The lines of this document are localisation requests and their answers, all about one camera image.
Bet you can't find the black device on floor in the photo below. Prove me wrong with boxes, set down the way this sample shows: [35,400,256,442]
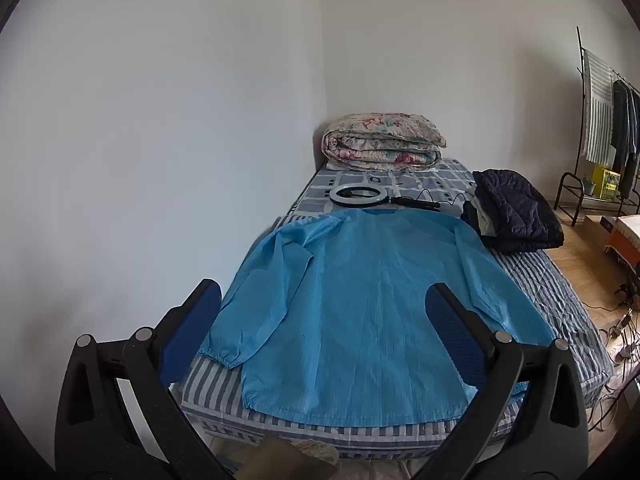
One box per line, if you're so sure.
[614,282,640,308]

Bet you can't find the black metal clothes rack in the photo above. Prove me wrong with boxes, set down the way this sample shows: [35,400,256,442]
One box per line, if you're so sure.
[554,26,640,228]

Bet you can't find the yellow box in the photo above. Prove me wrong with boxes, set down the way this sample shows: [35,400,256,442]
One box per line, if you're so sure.
[592,164,622,202]

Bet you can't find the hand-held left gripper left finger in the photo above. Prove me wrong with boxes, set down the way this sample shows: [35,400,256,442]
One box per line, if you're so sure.
[54,278,236,480]

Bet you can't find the thin black ring light cable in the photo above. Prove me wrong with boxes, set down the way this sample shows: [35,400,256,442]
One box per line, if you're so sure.
[417,190,473,206]

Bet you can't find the tangle of floor cables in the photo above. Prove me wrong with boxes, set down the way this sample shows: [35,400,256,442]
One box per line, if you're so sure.
[590,305,640,431]

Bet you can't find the white ring light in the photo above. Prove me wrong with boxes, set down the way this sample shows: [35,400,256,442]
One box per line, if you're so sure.
[329,184,396,207]

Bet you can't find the blue long-sleeved shirt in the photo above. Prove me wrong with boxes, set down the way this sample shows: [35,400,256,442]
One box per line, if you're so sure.
[199,208,557,428]

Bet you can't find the grey striped quilt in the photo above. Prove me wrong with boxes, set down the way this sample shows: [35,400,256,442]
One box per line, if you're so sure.
[172,212,615,461]

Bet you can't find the striped hanging towel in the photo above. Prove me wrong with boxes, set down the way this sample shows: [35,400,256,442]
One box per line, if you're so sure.
[582,50,616,166]

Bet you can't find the blue block patterned bedsheet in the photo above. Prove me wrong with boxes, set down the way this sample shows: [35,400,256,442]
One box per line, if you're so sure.
[291,158,481,217]

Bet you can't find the folded floral quilt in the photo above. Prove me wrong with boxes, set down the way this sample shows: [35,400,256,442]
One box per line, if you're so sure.
[321,112,447,171]

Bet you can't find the beige knitted cloth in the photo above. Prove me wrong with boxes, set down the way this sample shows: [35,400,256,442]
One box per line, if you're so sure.
[292,437,341,467]

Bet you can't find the dark hanging clothes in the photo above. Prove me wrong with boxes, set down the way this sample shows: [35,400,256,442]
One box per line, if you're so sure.
[611,79,640,200]

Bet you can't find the beige folded garment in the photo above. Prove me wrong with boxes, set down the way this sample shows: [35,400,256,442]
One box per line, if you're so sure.
[462,200,498,238]

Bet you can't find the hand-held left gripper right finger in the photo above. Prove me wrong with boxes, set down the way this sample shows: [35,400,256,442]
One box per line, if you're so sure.
[414,282,591,480]

